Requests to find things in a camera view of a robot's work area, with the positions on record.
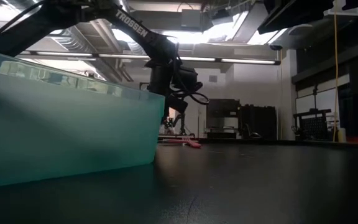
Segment black shelving unit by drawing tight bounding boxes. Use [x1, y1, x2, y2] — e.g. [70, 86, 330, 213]
[206, 98, 241, 139]

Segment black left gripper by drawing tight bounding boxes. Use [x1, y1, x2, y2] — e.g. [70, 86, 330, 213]
[149, 60, 204, 114]

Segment black perforated rack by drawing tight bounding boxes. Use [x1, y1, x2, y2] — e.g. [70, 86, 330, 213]
[293, 108, 334, 142]

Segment black office chair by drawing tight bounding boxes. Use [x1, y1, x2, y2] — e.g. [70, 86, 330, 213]
[246, 123, 264, 140]

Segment white wall board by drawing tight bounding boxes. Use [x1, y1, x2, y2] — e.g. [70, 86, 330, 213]
[295, 88, 341, 116]

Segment yellow power cord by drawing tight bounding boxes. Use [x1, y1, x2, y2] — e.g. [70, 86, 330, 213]
[333, 14, 339, 142]

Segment teal plastic bin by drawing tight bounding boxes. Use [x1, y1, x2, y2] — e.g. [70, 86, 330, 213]
[0, 48, 167, 190]

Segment black cabinet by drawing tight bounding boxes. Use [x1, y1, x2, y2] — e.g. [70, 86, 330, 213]
[238, 105, 278, 141]

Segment silver rectangular air duct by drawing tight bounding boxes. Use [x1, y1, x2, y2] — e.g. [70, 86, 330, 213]
[228, 2, 288, 45]

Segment black metal gantry frame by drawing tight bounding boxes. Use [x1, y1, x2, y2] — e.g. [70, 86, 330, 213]
[139, 82, 186, 138]

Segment pink handled silver fork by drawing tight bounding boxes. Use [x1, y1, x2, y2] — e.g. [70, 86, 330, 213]
[181, 135, 203, 149]
[162, 138, 195, 145]

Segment silver ribbed air duct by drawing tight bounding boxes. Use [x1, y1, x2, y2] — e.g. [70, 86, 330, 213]
[51, 24, 90, 54]

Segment long ceiling light bar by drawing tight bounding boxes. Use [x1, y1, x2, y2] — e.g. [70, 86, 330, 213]
[17, 49, 282, 65]

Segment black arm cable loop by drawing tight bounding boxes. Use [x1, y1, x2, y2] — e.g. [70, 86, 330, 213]
[174, 55, 210, 106]

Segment grey ceiling air unit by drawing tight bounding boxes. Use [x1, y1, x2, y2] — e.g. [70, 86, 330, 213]
[180, 8, 203, 29]

